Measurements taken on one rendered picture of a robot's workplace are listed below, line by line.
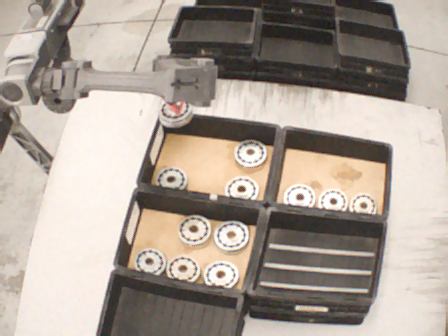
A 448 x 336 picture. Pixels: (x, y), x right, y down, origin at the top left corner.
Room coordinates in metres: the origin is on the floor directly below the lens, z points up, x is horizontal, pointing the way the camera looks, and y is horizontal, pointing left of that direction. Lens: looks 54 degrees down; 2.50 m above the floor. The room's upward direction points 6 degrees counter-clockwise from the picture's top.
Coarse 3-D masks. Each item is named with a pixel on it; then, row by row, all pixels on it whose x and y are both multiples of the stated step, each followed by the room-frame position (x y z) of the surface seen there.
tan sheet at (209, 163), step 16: (176, 144) 1.32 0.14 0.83; (192, 144) 1.31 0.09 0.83; (208, 144) 1.30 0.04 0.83; (224, 144) 1.29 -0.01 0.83; (160, 160) 1.26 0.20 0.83; (176, 160) 1.25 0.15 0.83; (192, 160) 1.24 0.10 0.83; (208, 160) 1.24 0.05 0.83; (224, 160) 1.23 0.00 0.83; (192, 176) 1.18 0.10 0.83; (208, 176) 1.18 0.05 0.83; (224, 176) 1.17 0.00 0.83; (240, 176) 1.16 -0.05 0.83; (256, 176) 1.16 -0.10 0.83; (208, 192) 1.12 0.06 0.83; (224, 192) 1.11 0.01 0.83; (240, 192) 1.11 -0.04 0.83
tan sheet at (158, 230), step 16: (144, 224) 1.02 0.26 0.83; (160, 224) 1.02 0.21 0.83; (176, 224) 1.01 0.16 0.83; (144, 240) 0.96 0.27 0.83; (160, 240) 0.96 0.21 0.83; (176, 240) 0.96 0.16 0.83; (192, 256) 0.89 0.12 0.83; (208, 256) 0.89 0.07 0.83; (224, 256) 0.88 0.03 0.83; (240, 256) 0.88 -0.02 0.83; (240, 272) 0.82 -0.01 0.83; (240, 288) 0.76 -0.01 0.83
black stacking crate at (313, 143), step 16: (288, 144) 1.25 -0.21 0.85; (304, 144) 1.24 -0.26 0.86; (320, 144) 1.22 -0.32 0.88; (336, 144) 1.20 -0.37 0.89; (352, 144) 1.19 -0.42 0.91; (368, 144) 1.17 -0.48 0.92; (368, 160) 1.17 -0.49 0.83; (384, 160) 1.15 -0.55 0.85; (384, 192) 1.02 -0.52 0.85; (384, 208) 0.93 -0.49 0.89
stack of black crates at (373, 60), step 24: (336, 24) 2.17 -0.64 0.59; (360, 24) 2.19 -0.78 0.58; (336, 48) 2.21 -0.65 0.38; (360, 48) 2.09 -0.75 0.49; (384, 48) 2.10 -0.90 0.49; (336, 72) 2.13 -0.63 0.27; (360, 72) 1.92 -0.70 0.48; (384, 72) 1.89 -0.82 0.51; (408, 72) 1.87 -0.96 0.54; (384, 96) 1.90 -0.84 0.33
